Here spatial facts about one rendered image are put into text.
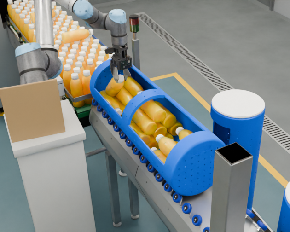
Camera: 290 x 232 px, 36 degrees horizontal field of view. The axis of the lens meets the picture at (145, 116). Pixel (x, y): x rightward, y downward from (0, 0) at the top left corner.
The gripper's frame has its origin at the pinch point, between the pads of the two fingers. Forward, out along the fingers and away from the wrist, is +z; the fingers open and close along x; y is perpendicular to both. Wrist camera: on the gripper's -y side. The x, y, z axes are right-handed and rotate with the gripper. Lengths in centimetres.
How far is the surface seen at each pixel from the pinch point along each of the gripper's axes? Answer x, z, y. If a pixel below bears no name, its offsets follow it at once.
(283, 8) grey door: 356, 112, -249
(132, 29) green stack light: 39, 6, -65
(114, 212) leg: -3, 109, -20
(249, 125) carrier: 53, 25, 37
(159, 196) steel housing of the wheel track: -7, 35, 50
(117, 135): -5.5, 30.9, 2.6
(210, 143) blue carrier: 10, 3, 63
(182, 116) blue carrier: 19.1, 13.4, 27.8
